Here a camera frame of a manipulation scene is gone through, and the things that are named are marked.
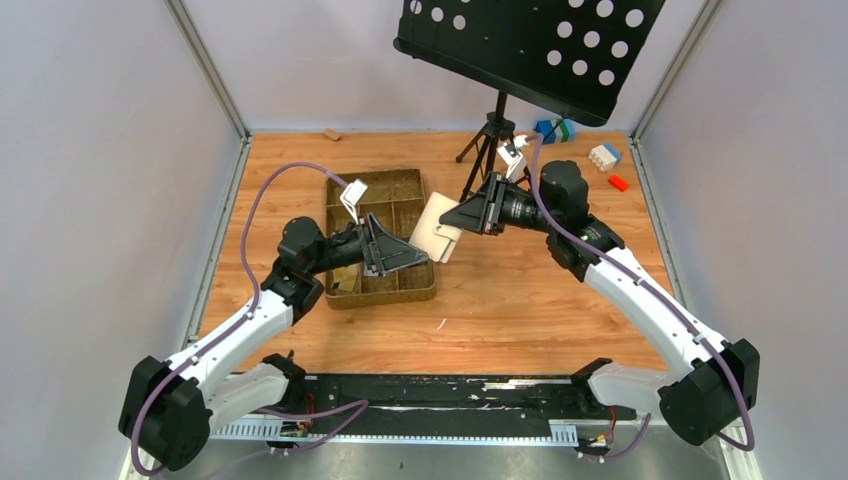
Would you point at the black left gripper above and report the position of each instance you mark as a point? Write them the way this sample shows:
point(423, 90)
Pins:
point(387, 252)

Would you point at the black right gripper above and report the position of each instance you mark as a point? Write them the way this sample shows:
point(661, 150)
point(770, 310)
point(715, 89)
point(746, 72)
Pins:
point(481, 212)

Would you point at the beige leather card holder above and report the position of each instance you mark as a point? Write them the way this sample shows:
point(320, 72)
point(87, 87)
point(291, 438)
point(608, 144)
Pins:
point(430, 235)

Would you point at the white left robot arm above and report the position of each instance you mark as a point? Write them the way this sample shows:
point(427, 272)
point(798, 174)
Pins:
point(172, 406)

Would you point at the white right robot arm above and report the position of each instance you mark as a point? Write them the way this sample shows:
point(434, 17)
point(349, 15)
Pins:
point(710, 384)

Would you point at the gold VIP card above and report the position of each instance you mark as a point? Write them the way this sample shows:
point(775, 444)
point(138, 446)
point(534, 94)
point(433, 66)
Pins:
point(344, 279)

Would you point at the woven straw divided tray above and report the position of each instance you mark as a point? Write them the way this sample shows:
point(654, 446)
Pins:
point(397, 198)

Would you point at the blue green toy block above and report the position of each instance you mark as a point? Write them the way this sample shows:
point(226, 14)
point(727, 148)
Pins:
point(552, 131)

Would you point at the small wooden block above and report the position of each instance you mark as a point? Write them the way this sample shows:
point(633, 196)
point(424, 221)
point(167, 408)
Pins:
point(332, 134)

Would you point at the white blue toy block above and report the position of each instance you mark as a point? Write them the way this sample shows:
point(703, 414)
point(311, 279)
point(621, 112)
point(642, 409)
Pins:
point(605, 157)

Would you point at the red toy block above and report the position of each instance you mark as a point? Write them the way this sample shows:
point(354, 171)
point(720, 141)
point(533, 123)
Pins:
point(618, 183)

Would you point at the black music stand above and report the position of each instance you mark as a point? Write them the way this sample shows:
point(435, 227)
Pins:
point(570, 58)

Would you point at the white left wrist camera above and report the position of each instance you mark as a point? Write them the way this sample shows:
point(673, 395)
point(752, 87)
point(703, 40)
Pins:
point(351, 196)

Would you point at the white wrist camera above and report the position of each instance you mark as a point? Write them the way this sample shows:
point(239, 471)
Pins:
point(351, 196)
point(511, 152)

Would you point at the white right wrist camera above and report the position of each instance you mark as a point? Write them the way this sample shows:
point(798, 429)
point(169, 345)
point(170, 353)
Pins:
point(511, 152)

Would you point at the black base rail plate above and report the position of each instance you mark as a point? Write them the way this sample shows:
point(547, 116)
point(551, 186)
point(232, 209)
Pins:
point(547, 396)

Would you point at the white slotted cable duct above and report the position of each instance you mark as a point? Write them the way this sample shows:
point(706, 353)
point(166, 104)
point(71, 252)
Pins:
point(263, 428)

